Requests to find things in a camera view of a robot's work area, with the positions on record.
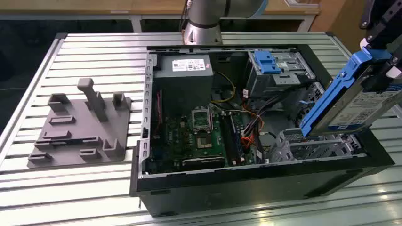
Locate black cable bundle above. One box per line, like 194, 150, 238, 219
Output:
244, 82, 316, 123

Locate dark grey power supply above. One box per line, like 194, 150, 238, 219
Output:
153, 54, 216, 111

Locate metal socket cover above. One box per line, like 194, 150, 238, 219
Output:
192, 106, 216, 132

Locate black PC case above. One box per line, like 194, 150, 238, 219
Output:
130, 43, 397, 218

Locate blue drive bay latch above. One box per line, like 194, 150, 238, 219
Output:
254, 50, 282, 75

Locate wooden bench with white frame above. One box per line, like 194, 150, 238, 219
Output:
0, 0, 321, 33

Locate black disk data wire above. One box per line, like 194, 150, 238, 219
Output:
253, 131, 266, 164

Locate hard disk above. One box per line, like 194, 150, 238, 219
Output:
300, 48, 402, 138

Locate green motherboard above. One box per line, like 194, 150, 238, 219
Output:
149, 105, 249, 169

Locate yellow power wires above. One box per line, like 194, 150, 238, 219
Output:
212, 71, 237, 104

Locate orange red wire bundle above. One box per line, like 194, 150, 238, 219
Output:
242, 112, 265, 139

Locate grey parts rack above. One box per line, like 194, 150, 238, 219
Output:
27, 77, 133, 170

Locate red yellow disk power wire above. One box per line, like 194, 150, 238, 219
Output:
241, 136, 254, 151

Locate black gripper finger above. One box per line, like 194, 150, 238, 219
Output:
360, 0, 402, 50
364, 53, 402, 94

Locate metal optical drive cage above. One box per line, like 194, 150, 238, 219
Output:
246, 50, 318, 99

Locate black graphics card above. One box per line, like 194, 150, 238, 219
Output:
181, 155, 226, 169

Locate thin red cable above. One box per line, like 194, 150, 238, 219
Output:
157, 90, 163, 125

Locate brown wooden panel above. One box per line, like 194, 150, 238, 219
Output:
309, 0, 368, 36

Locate metal disk bay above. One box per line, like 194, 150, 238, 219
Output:
269, 128, 369, 163

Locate CPU socket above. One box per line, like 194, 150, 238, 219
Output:
196, 135, 218, 150

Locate black RAM slot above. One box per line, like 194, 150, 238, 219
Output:
224, 112, 240, 166
229, 112, 242, 165
220, 112, 236, 167
233, 112, 245, 164

